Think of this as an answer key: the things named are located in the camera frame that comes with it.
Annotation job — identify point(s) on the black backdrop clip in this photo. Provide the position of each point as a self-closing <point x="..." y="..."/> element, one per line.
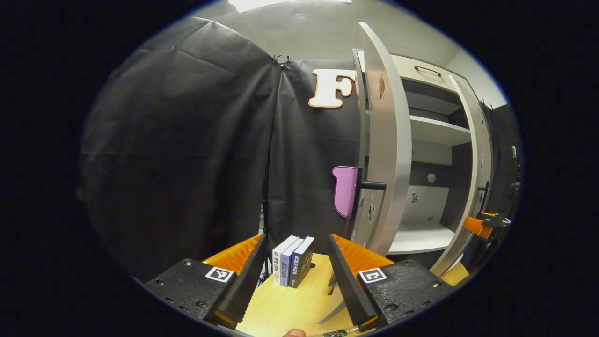
<point x="287" y="60"/>
<point x="276" y="58"/>

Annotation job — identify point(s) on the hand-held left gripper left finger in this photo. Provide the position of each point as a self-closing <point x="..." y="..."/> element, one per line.
<point x="244" y="281"/>

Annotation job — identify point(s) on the dark blue book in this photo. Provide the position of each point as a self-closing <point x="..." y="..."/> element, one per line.
<point x="302" y="264"/>

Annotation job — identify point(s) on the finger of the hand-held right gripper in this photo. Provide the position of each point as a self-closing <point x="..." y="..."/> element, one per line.
<point x="475" y="226"/>

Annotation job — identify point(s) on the light purple book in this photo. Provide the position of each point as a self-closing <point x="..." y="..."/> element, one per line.
<point x="289" y="267"/>

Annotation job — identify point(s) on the clear plastic bottle green label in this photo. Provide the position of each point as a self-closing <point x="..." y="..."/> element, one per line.
<point x="334" y="333"/>

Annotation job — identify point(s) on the white and grey cabinet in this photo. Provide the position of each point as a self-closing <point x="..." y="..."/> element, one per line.
<point x="449" y="201"/>

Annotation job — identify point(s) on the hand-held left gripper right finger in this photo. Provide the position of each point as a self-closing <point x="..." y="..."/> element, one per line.
<point x="348" y="281"/>

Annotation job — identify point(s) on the white cabinet shelf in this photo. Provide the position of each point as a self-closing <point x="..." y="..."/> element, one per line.
<point x="435" y="131"/>

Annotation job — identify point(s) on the white cabinet door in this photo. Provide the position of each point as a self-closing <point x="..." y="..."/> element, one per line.
<point x="388" y="140"/>
<point x="472" y="164"/>

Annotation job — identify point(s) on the ceiling light panel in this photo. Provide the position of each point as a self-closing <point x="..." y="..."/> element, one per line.
<point x="281" y="3"/>

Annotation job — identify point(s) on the black backdrop cloth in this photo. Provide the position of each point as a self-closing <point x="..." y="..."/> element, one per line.
<point x="187" y="140"/>

